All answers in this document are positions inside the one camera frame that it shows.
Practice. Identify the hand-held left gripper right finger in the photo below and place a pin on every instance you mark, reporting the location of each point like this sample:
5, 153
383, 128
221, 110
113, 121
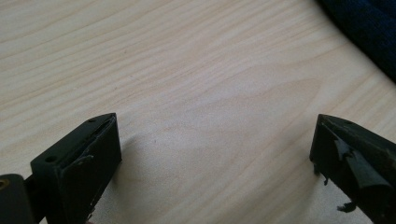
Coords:
358, 165

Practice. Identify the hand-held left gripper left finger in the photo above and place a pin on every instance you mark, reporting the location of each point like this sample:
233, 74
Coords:
77, 174

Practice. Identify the dark blue cloth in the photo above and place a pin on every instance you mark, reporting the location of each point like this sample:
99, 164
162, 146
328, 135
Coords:
370, 28

